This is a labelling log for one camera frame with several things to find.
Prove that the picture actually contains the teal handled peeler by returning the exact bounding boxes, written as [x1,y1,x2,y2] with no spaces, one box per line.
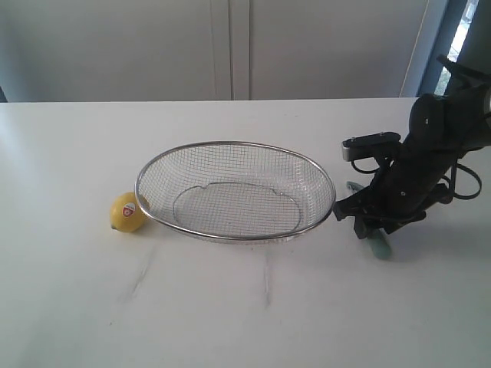
[346,181,392,260]

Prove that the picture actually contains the yellow lemon with sticker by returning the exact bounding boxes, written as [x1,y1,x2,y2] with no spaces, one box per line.
[110,192,147,233]

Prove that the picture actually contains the grey window frame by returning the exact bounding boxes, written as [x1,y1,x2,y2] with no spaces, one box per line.
[416,1,490,96]

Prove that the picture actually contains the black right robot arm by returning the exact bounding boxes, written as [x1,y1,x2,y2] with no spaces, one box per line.
[333,55,490,239]

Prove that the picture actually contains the white cabinet doors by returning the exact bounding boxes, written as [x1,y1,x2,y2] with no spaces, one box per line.
[1,1,445,102]

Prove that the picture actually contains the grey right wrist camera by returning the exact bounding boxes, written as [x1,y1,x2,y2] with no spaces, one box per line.
[341,132,401,162]

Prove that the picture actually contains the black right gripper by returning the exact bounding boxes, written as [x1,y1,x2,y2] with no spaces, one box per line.
[332,94,461,239]

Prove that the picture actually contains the oval wire mesh basket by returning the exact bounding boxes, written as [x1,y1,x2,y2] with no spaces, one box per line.
[134,141,336,244]

